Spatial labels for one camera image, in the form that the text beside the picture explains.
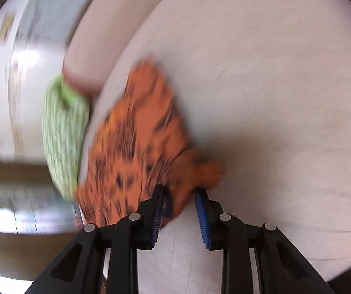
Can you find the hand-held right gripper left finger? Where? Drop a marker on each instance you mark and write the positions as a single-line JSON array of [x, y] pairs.
[[156, 220]]

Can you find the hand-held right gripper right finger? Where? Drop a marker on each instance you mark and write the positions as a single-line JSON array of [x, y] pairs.
[[201, 217]]

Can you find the orange floral blouse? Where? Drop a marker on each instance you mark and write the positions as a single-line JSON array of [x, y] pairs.
[[138, 134]]

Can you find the green checkered pillow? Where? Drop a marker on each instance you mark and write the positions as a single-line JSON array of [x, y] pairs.
[[65, 134]]

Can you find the wooden door with stained glass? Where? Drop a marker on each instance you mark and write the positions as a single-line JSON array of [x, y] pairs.
[[16, 171]]

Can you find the grey pillow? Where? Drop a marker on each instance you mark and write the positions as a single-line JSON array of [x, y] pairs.
[[52, 9]]

